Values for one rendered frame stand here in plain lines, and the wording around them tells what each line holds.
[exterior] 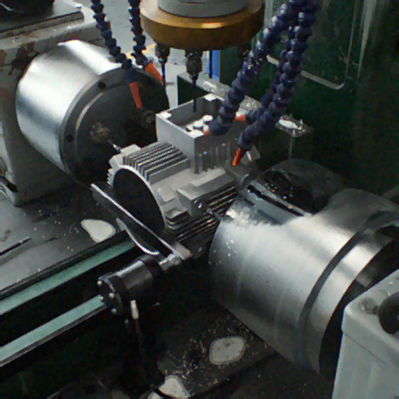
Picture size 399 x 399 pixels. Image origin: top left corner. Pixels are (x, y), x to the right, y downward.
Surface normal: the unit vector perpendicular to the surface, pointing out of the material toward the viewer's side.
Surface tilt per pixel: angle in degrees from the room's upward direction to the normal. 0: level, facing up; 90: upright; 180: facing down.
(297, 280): 54
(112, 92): 90
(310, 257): 40
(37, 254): 0
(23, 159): 90
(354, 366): 90
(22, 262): 0
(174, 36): 90
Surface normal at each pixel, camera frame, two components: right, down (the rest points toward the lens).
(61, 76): -0.42, -0.49
